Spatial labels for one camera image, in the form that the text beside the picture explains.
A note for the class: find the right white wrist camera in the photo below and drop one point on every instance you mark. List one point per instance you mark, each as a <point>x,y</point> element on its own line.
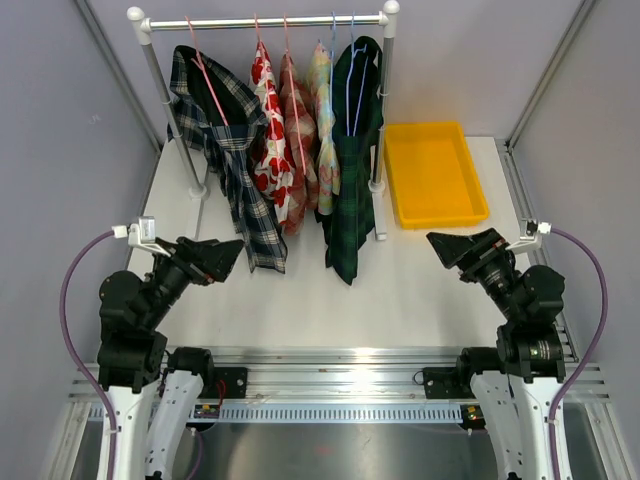
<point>531,236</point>

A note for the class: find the yellow plastic bin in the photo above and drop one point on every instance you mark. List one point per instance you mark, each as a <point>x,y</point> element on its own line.
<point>433,179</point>

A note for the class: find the white metal clothes rack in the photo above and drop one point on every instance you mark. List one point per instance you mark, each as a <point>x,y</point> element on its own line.
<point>144,27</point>

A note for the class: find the pastel floral skirt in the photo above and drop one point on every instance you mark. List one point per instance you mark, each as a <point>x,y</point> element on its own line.
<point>328,169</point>

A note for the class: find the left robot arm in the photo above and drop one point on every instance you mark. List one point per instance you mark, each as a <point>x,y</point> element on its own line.
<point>148,394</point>

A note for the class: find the red white floral skirt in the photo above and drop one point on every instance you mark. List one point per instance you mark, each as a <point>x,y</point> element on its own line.
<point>273,172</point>

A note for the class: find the navy plaid skirt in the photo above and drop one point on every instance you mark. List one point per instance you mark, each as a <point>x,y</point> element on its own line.
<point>228,149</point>

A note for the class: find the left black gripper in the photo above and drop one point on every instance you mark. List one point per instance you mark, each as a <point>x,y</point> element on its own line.
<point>204,260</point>

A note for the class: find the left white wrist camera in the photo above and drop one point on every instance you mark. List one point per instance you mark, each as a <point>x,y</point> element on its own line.
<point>141,234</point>

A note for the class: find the light blue hanger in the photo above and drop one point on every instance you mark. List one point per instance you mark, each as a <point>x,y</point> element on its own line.
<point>332,75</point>

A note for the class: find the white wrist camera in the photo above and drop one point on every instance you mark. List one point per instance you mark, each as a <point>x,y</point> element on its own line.
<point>531,236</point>
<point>141,234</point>

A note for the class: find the slotted white cable duct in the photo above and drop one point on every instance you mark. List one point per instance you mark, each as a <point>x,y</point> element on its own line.
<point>266,413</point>

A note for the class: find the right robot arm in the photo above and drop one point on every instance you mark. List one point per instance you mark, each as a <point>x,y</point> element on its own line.
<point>515,384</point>

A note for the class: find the red beige checked skirt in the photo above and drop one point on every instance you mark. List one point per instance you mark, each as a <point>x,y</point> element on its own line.
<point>305,189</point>

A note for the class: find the aluminium mounting rail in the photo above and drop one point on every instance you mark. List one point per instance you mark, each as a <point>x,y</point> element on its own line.
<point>334,375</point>

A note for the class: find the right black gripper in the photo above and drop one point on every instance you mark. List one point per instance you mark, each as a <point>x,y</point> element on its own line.
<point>470,253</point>

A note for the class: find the dark green plaid skirt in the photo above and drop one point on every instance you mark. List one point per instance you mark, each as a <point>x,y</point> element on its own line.
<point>346,229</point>

